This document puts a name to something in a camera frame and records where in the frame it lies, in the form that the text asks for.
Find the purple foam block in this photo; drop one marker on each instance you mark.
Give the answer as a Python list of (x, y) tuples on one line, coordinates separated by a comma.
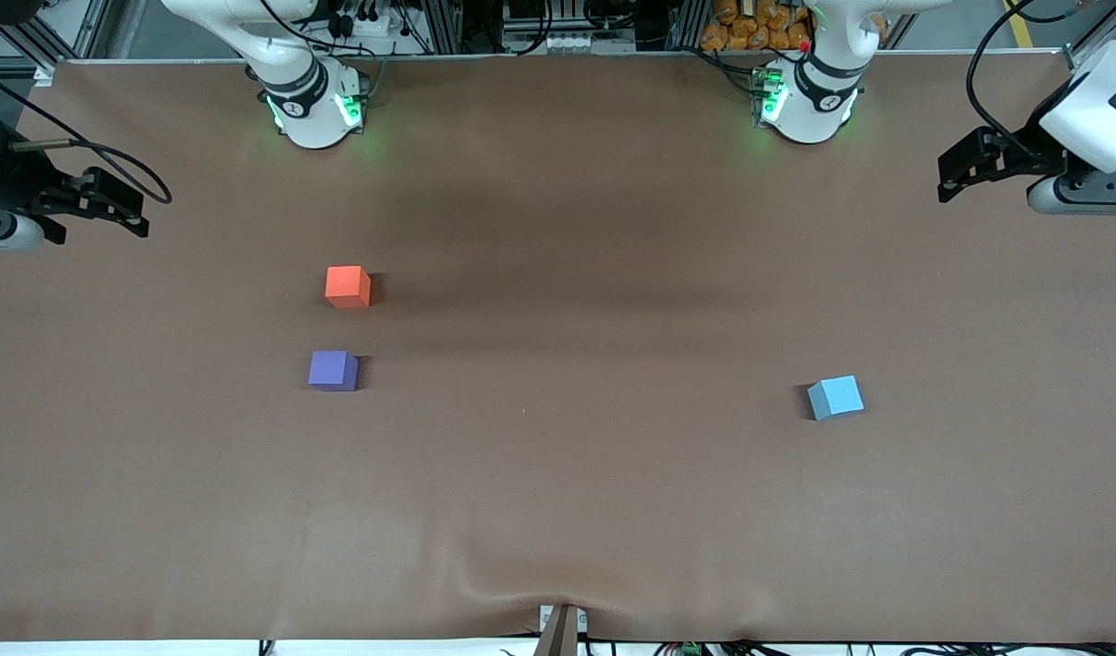
[(332, 370)]

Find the aluminium frame profile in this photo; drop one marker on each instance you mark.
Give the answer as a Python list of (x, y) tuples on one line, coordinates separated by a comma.
[(40, 73), (1079, 56)]

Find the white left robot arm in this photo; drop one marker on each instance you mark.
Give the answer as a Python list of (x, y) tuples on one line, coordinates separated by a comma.
[(817, 109)]

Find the orange snack bag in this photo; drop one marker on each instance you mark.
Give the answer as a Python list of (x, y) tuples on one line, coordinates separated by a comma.
[(749, 32)]

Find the aluminium frame post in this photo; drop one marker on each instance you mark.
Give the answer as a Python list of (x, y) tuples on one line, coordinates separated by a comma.
[(444, 27)]

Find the blue foam block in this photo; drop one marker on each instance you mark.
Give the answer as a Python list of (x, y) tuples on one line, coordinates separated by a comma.
[(835, 398)]

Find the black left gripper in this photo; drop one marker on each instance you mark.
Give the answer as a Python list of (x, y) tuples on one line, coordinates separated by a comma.
[(1031, 157)]

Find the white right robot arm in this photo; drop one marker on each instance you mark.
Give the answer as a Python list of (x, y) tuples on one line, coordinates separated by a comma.
[(307, 109)]

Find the white terminal block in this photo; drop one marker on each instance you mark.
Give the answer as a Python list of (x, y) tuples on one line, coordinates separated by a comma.
[(576, 43)]

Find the brown table edge bracket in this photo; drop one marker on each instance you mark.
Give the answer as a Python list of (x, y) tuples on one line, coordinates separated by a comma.
[(559, 638)]

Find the white power strip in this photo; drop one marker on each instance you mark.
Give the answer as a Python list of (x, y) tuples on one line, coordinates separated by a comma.
[(371, 23)]

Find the brown table cover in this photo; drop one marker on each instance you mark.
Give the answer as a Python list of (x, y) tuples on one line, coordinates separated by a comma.
[(612, 456)]

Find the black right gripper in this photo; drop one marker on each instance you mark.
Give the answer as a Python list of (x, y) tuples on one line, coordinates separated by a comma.
[(22, 179)]

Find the orange foam block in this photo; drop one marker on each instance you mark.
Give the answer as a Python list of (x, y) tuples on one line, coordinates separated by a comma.
[(348, 287)]

